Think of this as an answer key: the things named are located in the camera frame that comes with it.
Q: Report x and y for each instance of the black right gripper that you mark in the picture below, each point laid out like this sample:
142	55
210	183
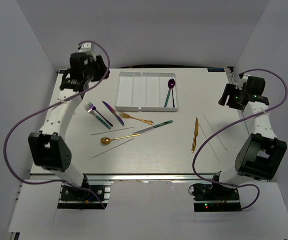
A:
230	89

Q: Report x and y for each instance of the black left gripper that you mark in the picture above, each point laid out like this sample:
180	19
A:
94	63

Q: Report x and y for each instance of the silver fork teal handle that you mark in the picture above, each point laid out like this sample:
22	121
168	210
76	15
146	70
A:
87	107

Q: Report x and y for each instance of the purple iridescent knife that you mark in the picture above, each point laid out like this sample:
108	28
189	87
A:
113	113

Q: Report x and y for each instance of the gold knife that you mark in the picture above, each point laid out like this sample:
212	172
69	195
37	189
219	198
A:
196	129

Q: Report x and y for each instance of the gold spoon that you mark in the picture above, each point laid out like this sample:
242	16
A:
106	140

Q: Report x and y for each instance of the purple iridescent spoon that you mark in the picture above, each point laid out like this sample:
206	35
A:
171	85

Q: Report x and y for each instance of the silver spoon teal handle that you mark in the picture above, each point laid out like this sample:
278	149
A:
167	98

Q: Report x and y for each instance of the silver knife teal handle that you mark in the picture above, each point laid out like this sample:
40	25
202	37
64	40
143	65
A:
153	127

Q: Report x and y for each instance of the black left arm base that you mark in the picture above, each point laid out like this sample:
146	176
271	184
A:
74	199

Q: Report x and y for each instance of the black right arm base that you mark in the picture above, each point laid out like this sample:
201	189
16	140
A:
214	198

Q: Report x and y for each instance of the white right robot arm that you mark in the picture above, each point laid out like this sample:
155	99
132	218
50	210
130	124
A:
261	154

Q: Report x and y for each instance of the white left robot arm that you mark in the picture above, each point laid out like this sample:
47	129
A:
48	146

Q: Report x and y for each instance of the white divided cutlery tray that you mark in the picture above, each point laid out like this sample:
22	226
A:
142	92

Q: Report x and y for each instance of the gold ornate fork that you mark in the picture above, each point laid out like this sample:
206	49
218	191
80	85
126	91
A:
127	116

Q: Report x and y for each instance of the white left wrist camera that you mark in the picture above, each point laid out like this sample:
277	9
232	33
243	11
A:
86	47

